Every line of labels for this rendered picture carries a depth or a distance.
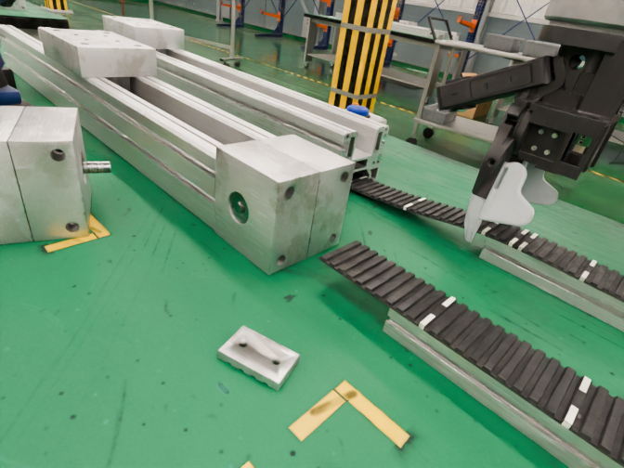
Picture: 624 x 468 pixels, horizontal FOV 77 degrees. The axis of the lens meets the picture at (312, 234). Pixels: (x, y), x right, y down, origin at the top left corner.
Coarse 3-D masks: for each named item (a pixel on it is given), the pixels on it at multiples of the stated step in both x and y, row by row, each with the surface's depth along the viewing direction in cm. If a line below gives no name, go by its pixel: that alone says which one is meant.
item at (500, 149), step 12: (504, 132) 37; (492, 144) 37; (504, 144) 37; (492, 156) 37; (504, 156) 37; (480, 168) 38; (492, 168) 38; (480, 180) 39; (492, 180) 38; (480, 192) 39
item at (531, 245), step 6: (534, 234) 44; (528, 240) 42; (534, 240) 43; (540, 240) 43; (546, 240) 43; (516, 246) 41; (522, 246) 41; (528, 246) 42; (534, 246) 41; (540, 246) 42; (522, 252) 41; (528, 252) 40; (534, 252) 40
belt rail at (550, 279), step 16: (496, 240) 43; (480, 256) 45; (496, 256) 43; (512, 256) 42; (528, 256) 41; (512, 272) 43; (528, 272) 41; (544, 272) 40; (560, 272) 39; (544, 288) 41; (560, 288) 40; (576, 288) 39; (592, 288) 38; (576, 304) 39; (592, 304) 38; (608, 304) 37; (608, 320) 37
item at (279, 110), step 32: (160, 64) 77; (192, 64) 82; (224, 96) 67; (256, 96) 60; (288, 96) 65; (288, 128) 57; (320, 128) 52; (352, 128) 58; (384, 128) 56; (352, 160) 53
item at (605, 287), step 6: (612, 270) 40; (606, 276) 39; (612, 276) 39; (618, 276) 39; (606, 282) 37; (612, 282) 37; (618, 282) 38; (600, 288) 37; (606, 288) 36; (612, 288) 37; (618, 288) 37; (612, 294) 36; (618, 294) 36
